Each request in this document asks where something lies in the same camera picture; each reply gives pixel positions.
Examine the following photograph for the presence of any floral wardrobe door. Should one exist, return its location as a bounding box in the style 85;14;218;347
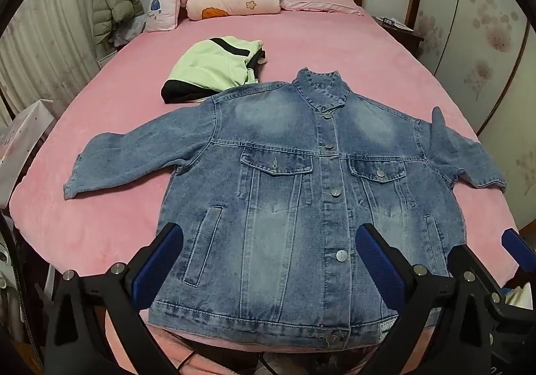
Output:
412;0;536;233

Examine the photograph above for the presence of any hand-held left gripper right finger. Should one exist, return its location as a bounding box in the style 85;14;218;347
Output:
355;223;495;375

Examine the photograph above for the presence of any small box on nightstand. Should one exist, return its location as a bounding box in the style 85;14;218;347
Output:
377;16;409;30

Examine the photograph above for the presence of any wooden nightstand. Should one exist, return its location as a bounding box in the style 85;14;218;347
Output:
373;15;425;62

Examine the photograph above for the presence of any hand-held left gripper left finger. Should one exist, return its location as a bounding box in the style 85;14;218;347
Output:
43;223;185;375

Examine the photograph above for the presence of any cartoon print pillow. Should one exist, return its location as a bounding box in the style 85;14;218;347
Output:
144;0;183;32

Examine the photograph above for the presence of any blue denim jacket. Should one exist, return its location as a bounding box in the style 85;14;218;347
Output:
63;67;507;351

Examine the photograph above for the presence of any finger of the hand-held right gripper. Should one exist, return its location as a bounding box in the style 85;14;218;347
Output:
447;244;509;311
501;228;536;275

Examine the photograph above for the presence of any white curtain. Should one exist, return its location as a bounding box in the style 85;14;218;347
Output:
0;0;99;125

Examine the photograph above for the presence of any green and black folded garment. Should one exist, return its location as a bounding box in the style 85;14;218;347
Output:
161;35;267;105

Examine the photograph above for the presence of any pink bed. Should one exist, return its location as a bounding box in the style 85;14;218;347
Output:
8;9;528;375

